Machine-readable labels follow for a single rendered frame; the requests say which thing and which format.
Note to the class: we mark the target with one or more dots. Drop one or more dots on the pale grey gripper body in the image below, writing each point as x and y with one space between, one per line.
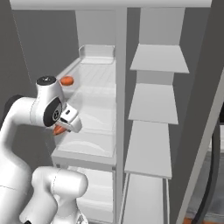
74 124

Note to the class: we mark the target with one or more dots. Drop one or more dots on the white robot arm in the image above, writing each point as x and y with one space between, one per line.
17 151

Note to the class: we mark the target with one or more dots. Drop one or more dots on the orange squash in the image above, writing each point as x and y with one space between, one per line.
57 130

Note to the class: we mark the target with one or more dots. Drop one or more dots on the clear glass fridge shelf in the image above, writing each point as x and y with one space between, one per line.
93 137
93 78

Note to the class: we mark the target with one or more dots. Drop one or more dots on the orange sweet potato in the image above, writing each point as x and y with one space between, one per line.
67 81

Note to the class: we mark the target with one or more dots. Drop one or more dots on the white freezer drawer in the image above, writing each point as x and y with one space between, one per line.
99 192

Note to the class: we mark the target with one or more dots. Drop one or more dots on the white door shelf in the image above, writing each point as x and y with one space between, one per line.
159 58
154 102
144 201
148 148

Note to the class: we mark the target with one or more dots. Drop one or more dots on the grey fridge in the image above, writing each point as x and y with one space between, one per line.
96 29

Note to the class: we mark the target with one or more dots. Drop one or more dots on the grey fridge door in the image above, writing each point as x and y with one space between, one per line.
198 87

